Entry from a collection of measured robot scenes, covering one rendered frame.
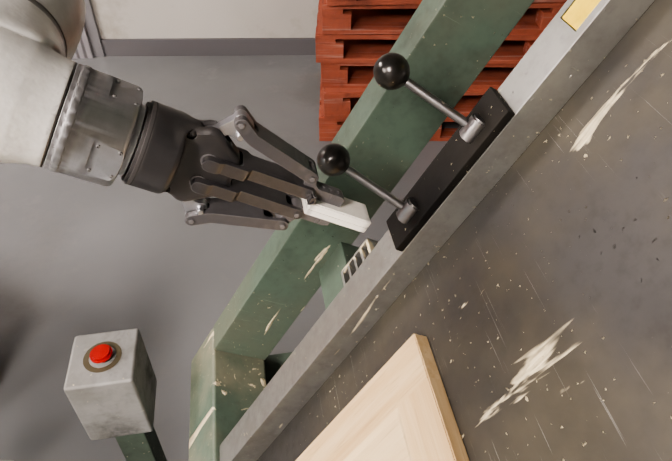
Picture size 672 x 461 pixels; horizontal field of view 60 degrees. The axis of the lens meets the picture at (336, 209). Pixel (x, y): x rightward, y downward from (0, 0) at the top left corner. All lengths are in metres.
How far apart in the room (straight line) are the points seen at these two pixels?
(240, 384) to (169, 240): 1.68
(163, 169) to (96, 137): 0.06
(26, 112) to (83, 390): 0.76
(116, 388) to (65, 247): 1.78
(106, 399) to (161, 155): 0.75
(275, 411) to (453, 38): 0.58
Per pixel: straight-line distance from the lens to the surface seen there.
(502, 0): 0.82
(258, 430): 0.93
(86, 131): 0.48
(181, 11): 4.22
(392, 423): 0.68
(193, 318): 2.42
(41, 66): 0.49
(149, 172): 0.50
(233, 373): 1.15
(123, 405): 1.20
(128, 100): 0.50
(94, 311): 2.56
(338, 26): 2.98
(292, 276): 1.02
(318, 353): 0.79
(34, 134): 0.49
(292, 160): 0.53
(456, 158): 0.63
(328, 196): 0.56
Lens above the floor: 1.83
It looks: 41 degrees down
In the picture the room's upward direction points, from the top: straight up
